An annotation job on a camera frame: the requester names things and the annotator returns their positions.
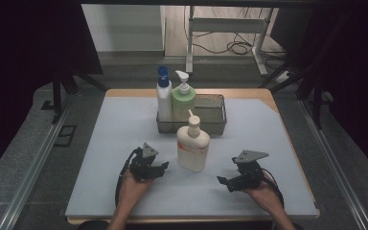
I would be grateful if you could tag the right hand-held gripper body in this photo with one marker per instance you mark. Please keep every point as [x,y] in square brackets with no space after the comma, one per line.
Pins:
[250,174]

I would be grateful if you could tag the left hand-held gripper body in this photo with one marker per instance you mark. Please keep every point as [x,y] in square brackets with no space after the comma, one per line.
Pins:
[143,167]

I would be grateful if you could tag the cream ribbed pump bottle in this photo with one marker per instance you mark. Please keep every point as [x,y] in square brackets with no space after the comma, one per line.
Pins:
[193,150]

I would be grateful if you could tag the metal mesh basket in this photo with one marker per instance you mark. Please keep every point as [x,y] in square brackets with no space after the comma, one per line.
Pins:
[212,123]

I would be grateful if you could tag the green pump bottle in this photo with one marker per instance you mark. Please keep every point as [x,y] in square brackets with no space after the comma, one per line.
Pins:
[183,102]

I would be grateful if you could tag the white bottle blue pump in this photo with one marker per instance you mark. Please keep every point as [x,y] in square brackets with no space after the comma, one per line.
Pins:
[164,99]

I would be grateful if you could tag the person's left hand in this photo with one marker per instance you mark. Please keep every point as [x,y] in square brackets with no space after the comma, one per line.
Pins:
[134,191]

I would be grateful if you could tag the person's right hand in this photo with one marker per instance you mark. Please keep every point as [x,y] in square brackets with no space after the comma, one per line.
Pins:
[265,198]

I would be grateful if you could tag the black metal stand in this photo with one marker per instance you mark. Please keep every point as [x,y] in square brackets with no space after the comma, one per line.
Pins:
[57,96]
[316,102]

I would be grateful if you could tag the white power strip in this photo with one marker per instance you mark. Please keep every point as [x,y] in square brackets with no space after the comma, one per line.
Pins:
[283,77]

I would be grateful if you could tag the white panel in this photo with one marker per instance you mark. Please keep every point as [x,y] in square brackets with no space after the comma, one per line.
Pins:
[124,27]

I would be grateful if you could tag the dark curtain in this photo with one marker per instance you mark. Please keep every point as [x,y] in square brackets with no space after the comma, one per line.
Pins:
[357,64]
[19,64]

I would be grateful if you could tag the aluminium rail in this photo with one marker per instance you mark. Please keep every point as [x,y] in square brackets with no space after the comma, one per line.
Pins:
[35,166]
[335,163]

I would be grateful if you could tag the white desk frame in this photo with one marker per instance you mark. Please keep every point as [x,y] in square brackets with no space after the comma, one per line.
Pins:
[226,25]

